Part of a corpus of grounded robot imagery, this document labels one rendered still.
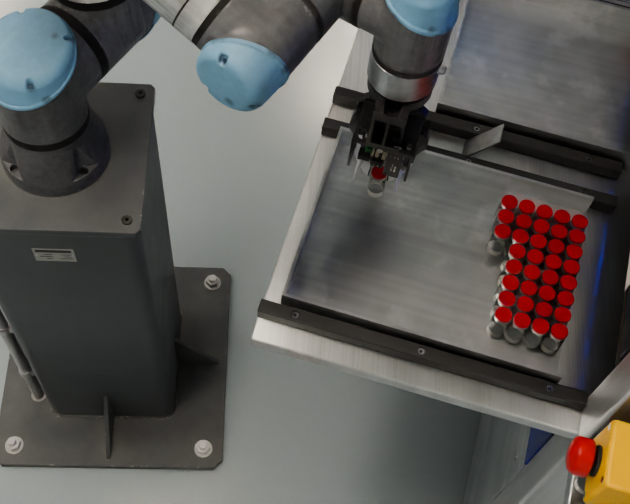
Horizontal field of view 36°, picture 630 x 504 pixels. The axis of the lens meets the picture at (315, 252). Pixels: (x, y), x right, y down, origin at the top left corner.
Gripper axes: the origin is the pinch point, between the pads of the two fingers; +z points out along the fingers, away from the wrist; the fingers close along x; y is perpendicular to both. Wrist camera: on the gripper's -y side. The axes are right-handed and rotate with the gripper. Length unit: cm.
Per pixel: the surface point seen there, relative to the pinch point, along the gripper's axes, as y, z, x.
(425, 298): 13.7, 5.1, 9.8
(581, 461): 33.5, -8.1, 28.1
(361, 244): 8.8, 5.1, 0.4
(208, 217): -38, 94, -38
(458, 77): -21.7, 5.1, 6.7
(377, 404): -5, 93, 11
